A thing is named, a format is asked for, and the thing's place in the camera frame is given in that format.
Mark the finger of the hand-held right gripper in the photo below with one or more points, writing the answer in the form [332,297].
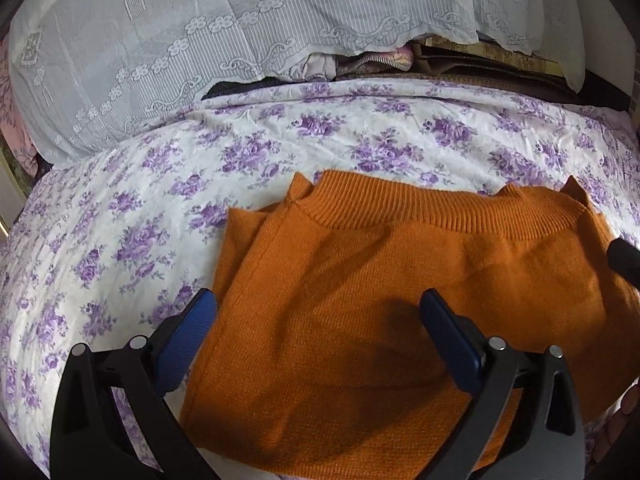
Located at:
[625,260]

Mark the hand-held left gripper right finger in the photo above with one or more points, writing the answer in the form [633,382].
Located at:
[452,345]

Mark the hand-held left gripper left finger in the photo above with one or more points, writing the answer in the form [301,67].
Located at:
[182,345]

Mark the orange knit cardigan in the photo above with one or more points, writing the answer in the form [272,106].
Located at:
[375,270]

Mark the pile of pale clothes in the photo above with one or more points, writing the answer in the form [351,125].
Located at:
[370,62]

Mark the purple floral bedsheet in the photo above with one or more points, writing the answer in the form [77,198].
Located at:
[200,160]

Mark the pink cloth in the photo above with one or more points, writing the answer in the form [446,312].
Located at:
[12,110]

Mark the white lace cloth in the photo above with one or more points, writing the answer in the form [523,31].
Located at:
[175,35]

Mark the dark wooden bed frame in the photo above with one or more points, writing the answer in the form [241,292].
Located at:
[500,67]

